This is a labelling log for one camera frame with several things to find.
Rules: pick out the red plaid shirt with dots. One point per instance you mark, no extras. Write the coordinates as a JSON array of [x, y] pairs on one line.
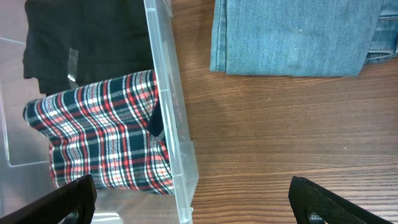
[[111, 130]]

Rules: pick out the blue denim jeans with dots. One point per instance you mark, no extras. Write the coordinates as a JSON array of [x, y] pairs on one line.
[[302, 38]]

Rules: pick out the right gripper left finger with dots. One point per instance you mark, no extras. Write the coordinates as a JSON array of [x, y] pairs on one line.
[[72, 203]]

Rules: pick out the black garment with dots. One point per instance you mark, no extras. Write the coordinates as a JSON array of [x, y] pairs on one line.
[[86, 41]]

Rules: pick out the clear plastic storage bin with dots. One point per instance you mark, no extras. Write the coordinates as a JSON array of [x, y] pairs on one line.
[[25, 175]]

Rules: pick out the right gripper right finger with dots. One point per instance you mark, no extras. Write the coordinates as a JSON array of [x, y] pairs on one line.
[[311, 203]]

